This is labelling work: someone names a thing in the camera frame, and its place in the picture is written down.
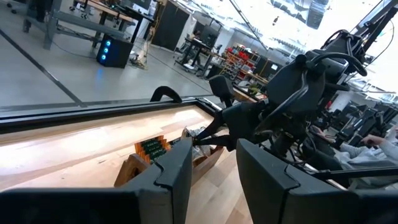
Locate black aluminium table frame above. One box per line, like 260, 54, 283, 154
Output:
0, 95, 237, 135

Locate desk with wooden top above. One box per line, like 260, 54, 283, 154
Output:
73, 0, 155, 44

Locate black computer monitor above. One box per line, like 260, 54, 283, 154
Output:
198, 24, 221, 48

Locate grey metal workbench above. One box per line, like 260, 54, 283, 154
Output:
23, 0, 125, 50

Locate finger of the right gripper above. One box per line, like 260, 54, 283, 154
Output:
195, 113, 227, 141
192, 136, 236, 152

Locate shelf with red bins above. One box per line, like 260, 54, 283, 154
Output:
222, 45, 262, 81

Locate black computer tower blue lights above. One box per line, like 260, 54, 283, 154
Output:
95, 34, 134, 69

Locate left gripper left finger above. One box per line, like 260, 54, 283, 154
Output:
0, 138, 193, 224

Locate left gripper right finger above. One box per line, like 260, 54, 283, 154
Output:
236, 138, 398, 224

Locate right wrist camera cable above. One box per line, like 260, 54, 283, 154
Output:
306, 51, 368, 78

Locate black partition panel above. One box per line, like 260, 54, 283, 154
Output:
151, 0, 198, 52

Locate person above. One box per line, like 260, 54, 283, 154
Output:
310, 124, 398, 190

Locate white and orange tea packet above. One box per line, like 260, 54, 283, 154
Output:
191, 144, 213, 161

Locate clear tea packet dark label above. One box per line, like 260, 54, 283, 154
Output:
181, 126, 206, 141

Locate wooden three-compartment tray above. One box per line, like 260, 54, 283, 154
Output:
114, 135, 225, 187

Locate black frame handle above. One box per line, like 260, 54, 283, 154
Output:
149, 85, 183, 104

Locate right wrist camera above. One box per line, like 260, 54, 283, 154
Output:
208, 74, 236, 108

